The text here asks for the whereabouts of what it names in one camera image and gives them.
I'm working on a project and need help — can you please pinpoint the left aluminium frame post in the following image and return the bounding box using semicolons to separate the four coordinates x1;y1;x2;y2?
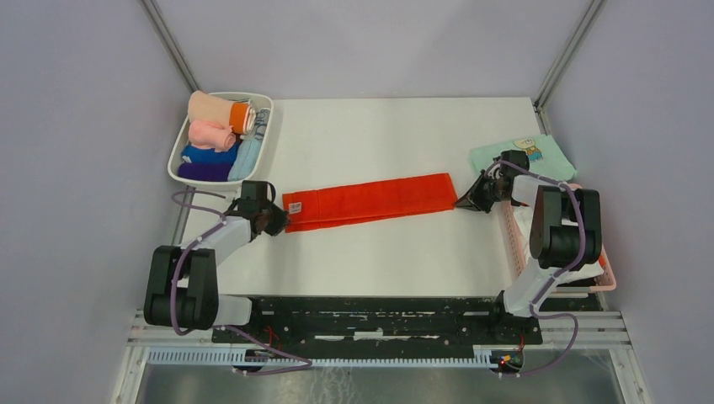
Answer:
138;0;200;92

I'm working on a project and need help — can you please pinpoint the front aluminium rail frame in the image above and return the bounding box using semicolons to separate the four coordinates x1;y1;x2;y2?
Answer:
110;311;652;403

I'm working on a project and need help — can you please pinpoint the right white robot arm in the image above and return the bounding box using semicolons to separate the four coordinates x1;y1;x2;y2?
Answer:
455;150;603;343

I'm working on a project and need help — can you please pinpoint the pink panda towel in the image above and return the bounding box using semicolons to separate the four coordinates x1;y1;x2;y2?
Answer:
188;120;237;152

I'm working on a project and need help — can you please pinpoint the orange cloth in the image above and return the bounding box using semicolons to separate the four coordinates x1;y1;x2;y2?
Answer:
282;173;457;233

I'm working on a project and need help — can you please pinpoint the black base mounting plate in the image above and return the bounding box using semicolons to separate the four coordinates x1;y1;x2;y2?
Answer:
242;296;543;359

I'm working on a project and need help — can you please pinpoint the white folded towel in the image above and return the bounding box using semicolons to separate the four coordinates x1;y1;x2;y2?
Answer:
504;205;605;286

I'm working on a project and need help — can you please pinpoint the light blue rolled towel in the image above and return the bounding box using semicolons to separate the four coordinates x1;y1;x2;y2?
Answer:
228;109;271;182

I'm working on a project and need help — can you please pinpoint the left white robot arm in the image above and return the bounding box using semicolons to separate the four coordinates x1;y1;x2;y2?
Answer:
143;180;289;343

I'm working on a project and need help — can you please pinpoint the pink perforated plastic basket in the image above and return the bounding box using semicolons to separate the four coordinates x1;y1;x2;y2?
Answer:
498;201;617;297

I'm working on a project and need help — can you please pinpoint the green cartoon bear cloth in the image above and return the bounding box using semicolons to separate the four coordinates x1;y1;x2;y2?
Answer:
468;135;578;181

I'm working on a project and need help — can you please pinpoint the aluminium corner frame post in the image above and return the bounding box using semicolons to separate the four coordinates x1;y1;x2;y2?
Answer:
532;0;608;135

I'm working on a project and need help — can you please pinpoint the purple rolled towel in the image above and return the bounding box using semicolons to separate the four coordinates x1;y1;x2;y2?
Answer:
178;162;232;183

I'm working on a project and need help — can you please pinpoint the peach orange rolled towel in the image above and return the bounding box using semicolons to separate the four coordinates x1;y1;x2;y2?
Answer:
188;91;257;135

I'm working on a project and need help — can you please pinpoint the white plastic tray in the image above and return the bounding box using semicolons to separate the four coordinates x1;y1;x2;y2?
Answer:
167;90;274;191

